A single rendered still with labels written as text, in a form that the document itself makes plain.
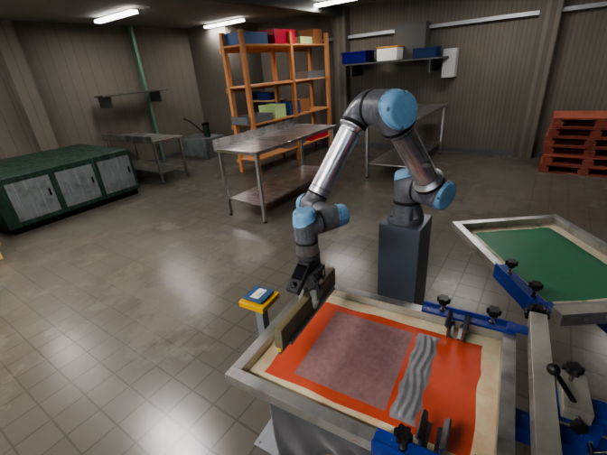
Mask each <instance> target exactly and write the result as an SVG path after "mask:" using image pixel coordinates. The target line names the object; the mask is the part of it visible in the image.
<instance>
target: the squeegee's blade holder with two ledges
mask: <svg viewBox="0 0 607 455"><path fill-rule="evenodd" d="M334 290H335V287H334V286H332V287H331V289H330V290H329V291H328V292H327V293H326V294H325V295H324V297H323V298H322V299H321V301H320V302H319V305H318V307H317V308H316V310H315V309H313V311H312V312H311V313H310V315H309V316H308V317H307V318H306V320H305V321H304V322H303V324H302V325H301V326H300V328H299V329H298V330H297V331H296V333H295V334H294V335H293V336H292V337H291V338H290V339H289V341H288V344H290V345H293V344H294V342H295V341H296V339H297V338H298V337H299V336H300V334H301V333H302V332H303V330H304V329H305V327H306V326H307V325H308V324H309V322H310V321H311V320H312V318H313V317H314V315H315V314H316V313H317V312H318V310H319V309H320V308H321V307H322V306H323V305H324V303H325V302H326V301H327V299H328V298H329V297H330V295H331V294H332V293H333V291H334Z"/></svg>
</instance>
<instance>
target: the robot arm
mask: <svg viewBox="0 0 607 455"><path fill-rule="evenodd" d="M417 109H418V107H417V103H416V99H415V97H414V96H413V95H412V94H411V93H410V92H408V91H406V90H403V89H399V88H392V89H375V88H371V89H367V90H364V91H363V92H361V93H360V94H358V95H357V96H356V97H355V98H354V99H353V100H352V101H351V103H350V104H349V106H348V107H347V109H346V110H345V112H344V114H343V116H342V117H341V120H340V123H341V126H340V128H339V130H338V132H337V134H336V135H335V137H334V139H333V141H332V144H331V146H330V148H329V150H328V152H327V154H326V155H325V157H324V159H323V161H322V164H321V166H320V168H319V170H318V172H317V173H316V175H315V177H314V179H313V182H312V183H311V185H310V187H309V189H308V191H307V192H306V193H304V194H302V195H300V196H299V197H298V198H297V200H296V209H295V210H294V212H293V227H294V242H295V251H296V254H297V259H298V262H297V264H296V266H295V269H294V271H293V273H292V276H291V278H290V280H289V282H288V284H287V286H286V288H285V289H286V290H287V291H288V292H289V293H293V294H296V295H298V298H299V299H301V298H302V296H303V295H304V294H305V293H306V292H307V291H308V288H310V289H311V291H310V295H311V296H312V303H313V306H312V307H313V308H314V309H315V310H316V308H317V307H318V305H319V302H320V299H321V297H322V293H323V290H322V287H321V285H320V284H319V281H320V280H321V279H322V280H323V279H324V278H325V264H322V263H321V260H320V248H319V245H318V235H319V234H321V233H324V232H327V231H330V230H333V229H335V228H340V227H342V226H344V225H347V224H348V223H349V221H350V213H349V210H348V208H347V207H346V206H345V205H344V204H335V205H333V206H332V205H330V204H328V203H326V202H325V201H326V200H327V198H328V196H329V195H330V193H331V191H332V188H333V186H334V184H335V182H336V181H337V179H338V177H339V175H340V173H341V170H342V168H343V167H344V165H345V163H346V162H347V160H348V158H349V156H350V153H351V151H352V149H353V147H354V145H355V143H356V142H357V140H358V139H359V137H360V135H363V134H364V133H365V131H366V129H367V128H368V127H369V126H370V125H373V126H376V127H377V128H378V129H379V131H380V133H381V134H382V135H383V137H384V138H386V139H388V140H391V142H392V143H393V145H394V146H395V148H396V149H397V152H398V154H399V155H400V157H401V159H402V160H403V162H404V164H405V166H406V168H404V169H400V170H397V171H396V172H395V177H394V196H393V205H392V207H391V210H390V211H389V214H388V220H389V221H390V222H391V223H392V224H395V225H398V226H402V227H413V226H418V225H420V224H422V223H423V222H424V217H425V216H424V212H423V209H422V206H421V204H423V205H426V206H428V207H431V208H433V209H439V210H442V209H446V208H447V207H448V206H449V205H450V204H451V203H452V202H453V199H454V197H455V194H456V185H455V183H454V182H452V181H448V180H446V179H445V177H444V174H443V173H442V172H441V171H440V170H439V169H435V167H434V164H433V162H432V160H431V158H430V156H429V154H428V152H427V151H426V149H425V146H424V144H423V142H422V140H421V138H420V136H419V135H418V133H417V131H416V129H415V127H414V125H415V123H416V117H417V112H416V110H417ZM323 269H324V275H322V270H323Z"/></svg>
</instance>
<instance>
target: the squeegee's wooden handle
mask: <svg viewBox="0 0 607 455"><path fill-rule="evenodd" d="M319 284H320V285H321V287H322V290H323V293H322V297H321V299H322V298H323V297H324V295H325V294H326V293H327V292H328V291H329V290H330V289H331V287H332V286H334V285H335V269H334V268H333V267H328V268H327V269H326V270H325V278H324V279H323V280H322V279H321V280H320V281H319ZM310 291H311V289H310V288H309V289H308V291H307V292H306V293H305V294H304V295H303V296H302V298H301V299H300V300H299V301H298V302H297V303H296V304H295V305H294V307H293V308H292V309H291V310H290V311H289V312H288V313H287V314H286V315H285V316H284V317H283V318H282V319H281V321H280V322H279V323H278V324H277V325H276V326H275V328H274V337H275V346H276V347H277V348H280V349H285V347H286V346H287V345H288V341H289V339H290V338H291V337H292V336H293V335H294V334H295V333H296V331H297V330H298V329H299V328H300V326H301V325H302V324H303V322H304V321H305V320H306V318H307V317H308V316H309V315H310V313H311V312H312V311H313V307H312V306H313V303H312V296H311V295H310ZM321 299H320V301H321Z"/></svg>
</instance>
